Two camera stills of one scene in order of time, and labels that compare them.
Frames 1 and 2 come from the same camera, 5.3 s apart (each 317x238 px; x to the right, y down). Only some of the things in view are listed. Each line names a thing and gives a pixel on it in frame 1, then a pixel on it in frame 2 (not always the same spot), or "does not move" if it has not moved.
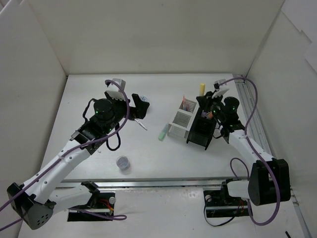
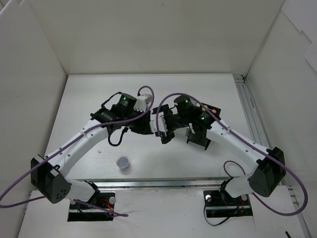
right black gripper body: (206, 102) → (167, 123)
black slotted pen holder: (202, 130) does not move
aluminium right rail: (243, 84) does not move
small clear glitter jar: (124, 164) does not move
